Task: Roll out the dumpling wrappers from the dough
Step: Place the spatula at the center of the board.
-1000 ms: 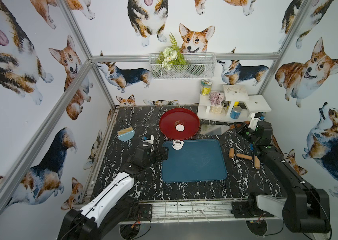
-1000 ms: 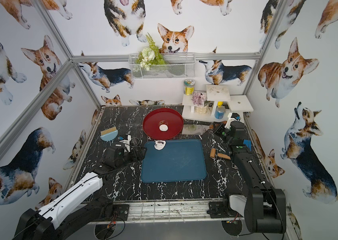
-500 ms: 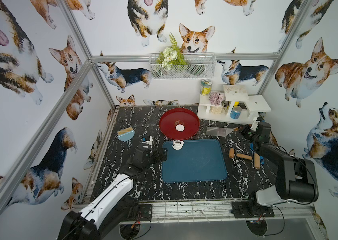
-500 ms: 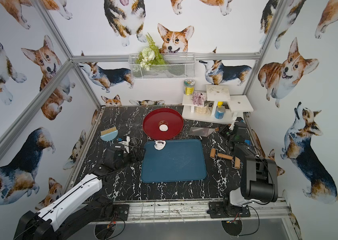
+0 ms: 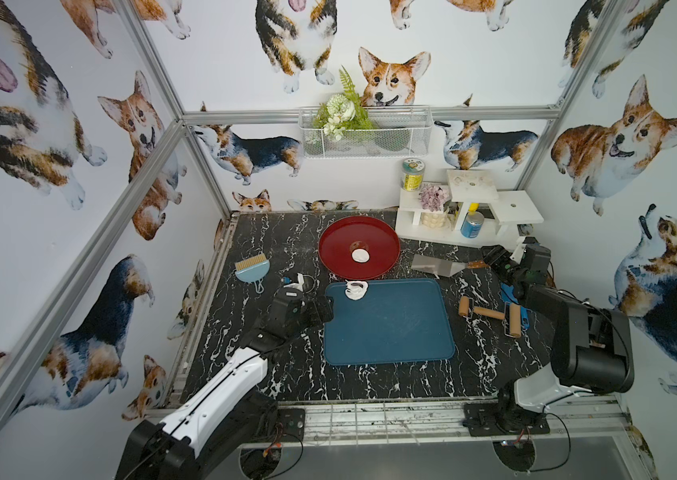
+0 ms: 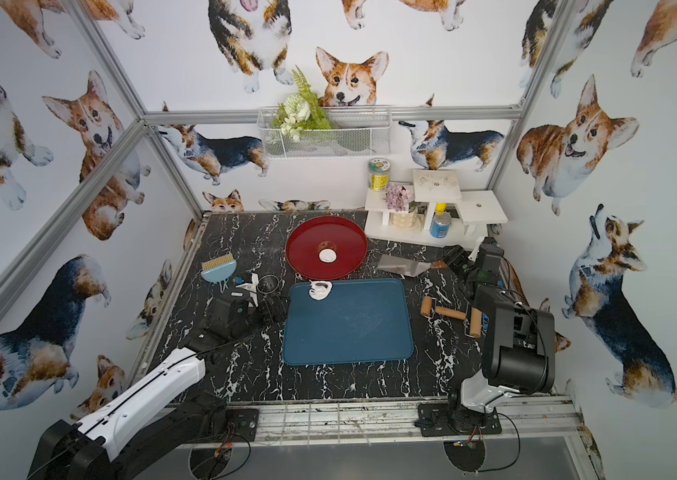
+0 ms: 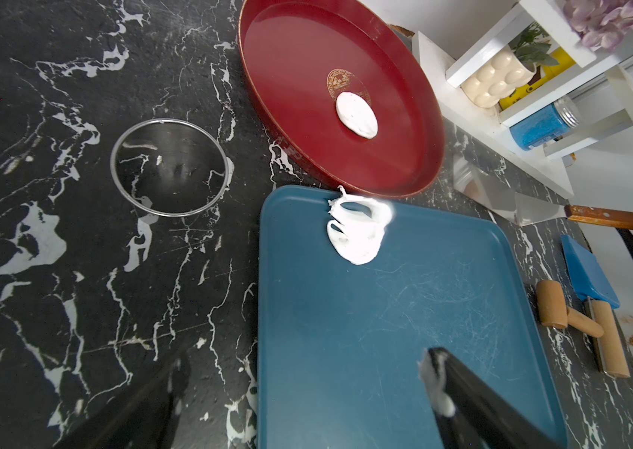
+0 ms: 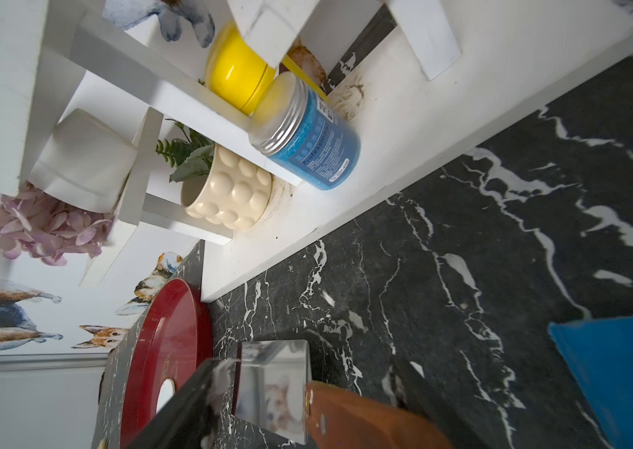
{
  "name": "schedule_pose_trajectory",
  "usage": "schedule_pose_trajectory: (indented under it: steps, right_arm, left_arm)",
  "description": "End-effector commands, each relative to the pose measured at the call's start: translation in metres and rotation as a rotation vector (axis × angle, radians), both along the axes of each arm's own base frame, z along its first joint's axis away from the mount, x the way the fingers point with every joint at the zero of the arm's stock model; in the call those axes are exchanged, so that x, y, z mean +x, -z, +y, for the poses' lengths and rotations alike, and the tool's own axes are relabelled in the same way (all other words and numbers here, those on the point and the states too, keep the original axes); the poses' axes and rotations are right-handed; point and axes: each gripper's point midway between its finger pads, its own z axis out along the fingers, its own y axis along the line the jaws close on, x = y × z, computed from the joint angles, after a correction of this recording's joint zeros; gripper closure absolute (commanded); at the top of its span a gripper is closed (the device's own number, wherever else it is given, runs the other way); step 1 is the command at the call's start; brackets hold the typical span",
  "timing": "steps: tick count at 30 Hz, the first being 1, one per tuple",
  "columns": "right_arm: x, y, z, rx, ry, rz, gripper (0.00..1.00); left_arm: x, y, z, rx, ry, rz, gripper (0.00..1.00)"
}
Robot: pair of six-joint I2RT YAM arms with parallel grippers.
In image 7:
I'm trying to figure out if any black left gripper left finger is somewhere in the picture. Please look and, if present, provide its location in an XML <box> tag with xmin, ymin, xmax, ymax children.
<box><xmin>58</xmin><ymin>350</ymin><xmax>190</xmax><ymax>448</ymax></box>

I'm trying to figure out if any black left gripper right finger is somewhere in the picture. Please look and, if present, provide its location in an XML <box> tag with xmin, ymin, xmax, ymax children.
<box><xmin>419</xmin><ymin>347</ymin><xmax>560</xmax><ymax>448</ymax></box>

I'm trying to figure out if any wooden dough roller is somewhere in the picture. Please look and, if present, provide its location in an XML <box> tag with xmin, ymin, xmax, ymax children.
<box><xmin>536</xmin><ymin>280</ymin><xmax>631</xmax><ymax>378</ymax></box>

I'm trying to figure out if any metal scraper wooden handle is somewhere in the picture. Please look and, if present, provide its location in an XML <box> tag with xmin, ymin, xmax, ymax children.
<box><xmin>453</xmin><ymin>155</ymin><xmax>633</xmax><ymax>230</ymax></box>

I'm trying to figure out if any blue rectangular tray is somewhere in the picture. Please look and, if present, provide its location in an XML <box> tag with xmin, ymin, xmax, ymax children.
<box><xmin>257</xmin><ymin>185</ymin><xmax>568</xmax><ymax>448</ymax></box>

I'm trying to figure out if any white dough piece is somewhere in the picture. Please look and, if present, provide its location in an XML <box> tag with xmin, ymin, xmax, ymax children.
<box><xmin>326</xmin><ymin>185</ymin><xmax>394</xmax><ymax>266</ymax></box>

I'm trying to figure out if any round metal cutter ring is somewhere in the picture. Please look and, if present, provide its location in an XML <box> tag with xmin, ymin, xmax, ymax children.
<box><xmin>110</xmin><ymin>117</ymin><xmax>233</xmax><ymax>218</ymax></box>

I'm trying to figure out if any round cut dough wrapper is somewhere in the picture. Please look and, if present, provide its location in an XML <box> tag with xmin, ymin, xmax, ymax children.
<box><xmin>335</xmin><ymin>92</ymin><xmax>378</xmax><ymax>140</ymax></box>

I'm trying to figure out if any blue dustpan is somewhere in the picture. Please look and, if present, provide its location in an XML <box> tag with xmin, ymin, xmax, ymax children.
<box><xmin>561</xmin><ymin>235</ymin><xmax>621</xmax><ymax>310</ymax></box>

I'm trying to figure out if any white tiered shelf stand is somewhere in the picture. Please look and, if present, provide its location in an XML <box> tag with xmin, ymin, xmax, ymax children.
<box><xmin>412</xmin><ymin>1</ymin><xmax>633</xmax><ymax>198</ymax></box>

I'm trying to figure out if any round red tray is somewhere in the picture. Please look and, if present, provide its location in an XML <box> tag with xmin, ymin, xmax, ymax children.
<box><xmin>238</xmin><ymin>1</ymin><xmax>446</xmax><ymax>198</ymax></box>

